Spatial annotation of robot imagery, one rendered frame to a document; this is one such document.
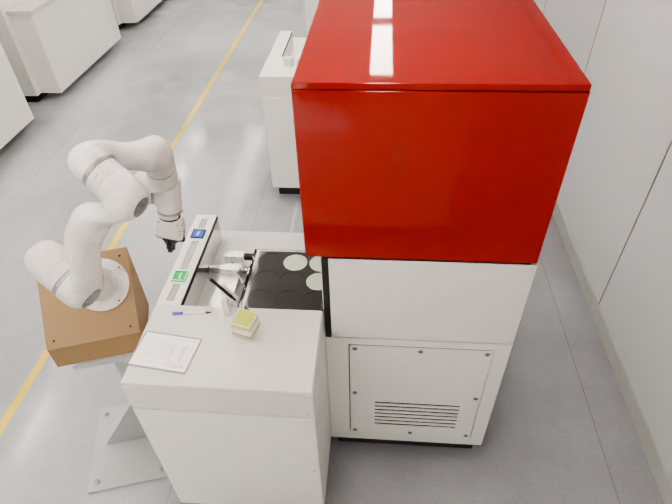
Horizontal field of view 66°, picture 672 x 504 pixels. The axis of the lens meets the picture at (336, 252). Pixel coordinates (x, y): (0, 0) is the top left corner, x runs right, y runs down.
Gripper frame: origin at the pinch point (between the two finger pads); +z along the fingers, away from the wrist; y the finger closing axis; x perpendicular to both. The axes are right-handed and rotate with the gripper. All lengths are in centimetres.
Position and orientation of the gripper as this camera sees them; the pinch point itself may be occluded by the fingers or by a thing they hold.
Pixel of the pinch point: (171, 246)
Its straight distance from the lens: 203.6
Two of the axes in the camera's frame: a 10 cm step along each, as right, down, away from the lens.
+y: -9.8, -1.8, -0.6
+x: -0.8, 6.6, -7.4
